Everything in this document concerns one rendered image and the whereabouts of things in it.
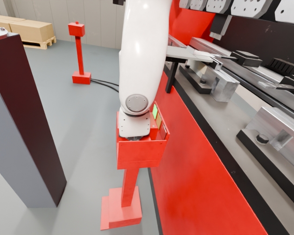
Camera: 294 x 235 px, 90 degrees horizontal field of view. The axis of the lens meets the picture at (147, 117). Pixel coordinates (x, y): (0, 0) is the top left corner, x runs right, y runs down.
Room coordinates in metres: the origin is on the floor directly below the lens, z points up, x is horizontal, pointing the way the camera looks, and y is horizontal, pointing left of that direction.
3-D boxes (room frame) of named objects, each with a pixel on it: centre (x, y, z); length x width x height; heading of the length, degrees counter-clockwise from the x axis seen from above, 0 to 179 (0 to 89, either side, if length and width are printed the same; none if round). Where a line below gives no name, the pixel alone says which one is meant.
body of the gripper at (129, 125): (0.36, 0.04, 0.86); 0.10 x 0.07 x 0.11; 108
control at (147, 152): (0.42, 0.02, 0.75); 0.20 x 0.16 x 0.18; 18
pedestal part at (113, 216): (0.41, 0.05, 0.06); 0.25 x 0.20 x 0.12; 108
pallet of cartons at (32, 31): (3.44, 3.18, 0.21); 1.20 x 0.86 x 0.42; 101
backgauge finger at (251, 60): (0.89, -0.39, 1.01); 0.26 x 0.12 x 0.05; 106
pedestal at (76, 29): (2.14, 1.16, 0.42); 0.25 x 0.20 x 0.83; 106
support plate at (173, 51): (0.79, -0.10, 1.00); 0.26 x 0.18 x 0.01; 106
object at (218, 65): (0.81, -0.25, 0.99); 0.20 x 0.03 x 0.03; 16
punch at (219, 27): (0.83, -0.24, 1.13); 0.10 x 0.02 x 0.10; 16
